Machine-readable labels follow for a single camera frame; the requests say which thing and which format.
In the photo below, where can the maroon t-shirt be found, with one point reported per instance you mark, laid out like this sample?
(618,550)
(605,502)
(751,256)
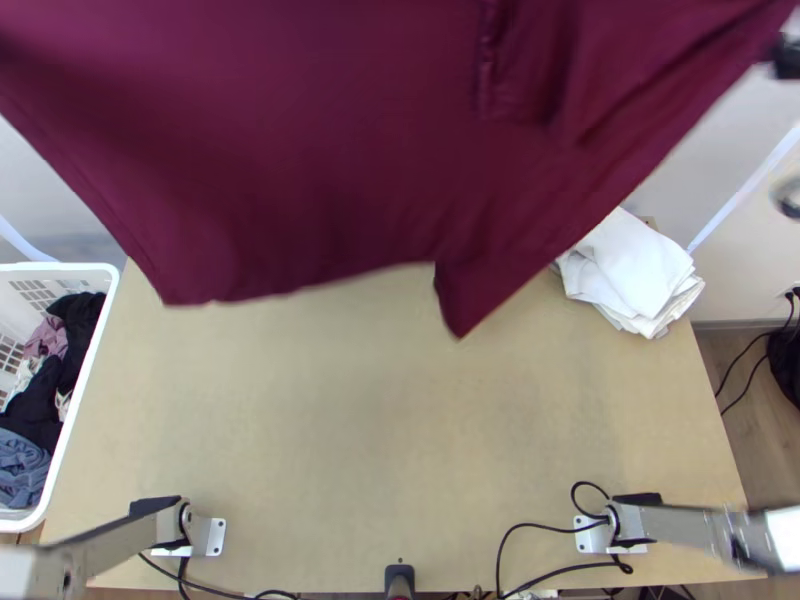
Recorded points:
(312,144)

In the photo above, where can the pile of white folded clothes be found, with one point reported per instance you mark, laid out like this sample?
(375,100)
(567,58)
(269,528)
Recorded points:
(631,275)

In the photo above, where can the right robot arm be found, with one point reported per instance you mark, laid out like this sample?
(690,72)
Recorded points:
(687,528)

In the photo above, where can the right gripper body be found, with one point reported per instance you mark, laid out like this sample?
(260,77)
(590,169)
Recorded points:
(787,57)

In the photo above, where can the heap of clothes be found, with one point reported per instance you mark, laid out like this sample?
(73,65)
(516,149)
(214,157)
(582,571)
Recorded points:
(34,387)

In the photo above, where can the white laundry basket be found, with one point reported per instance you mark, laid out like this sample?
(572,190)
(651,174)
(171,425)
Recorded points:
(81,400)

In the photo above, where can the black bag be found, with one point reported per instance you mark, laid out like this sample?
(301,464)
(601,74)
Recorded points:
(787,369)

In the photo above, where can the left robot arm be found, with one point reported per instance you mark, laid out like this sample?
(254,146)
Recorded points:
(106,547)

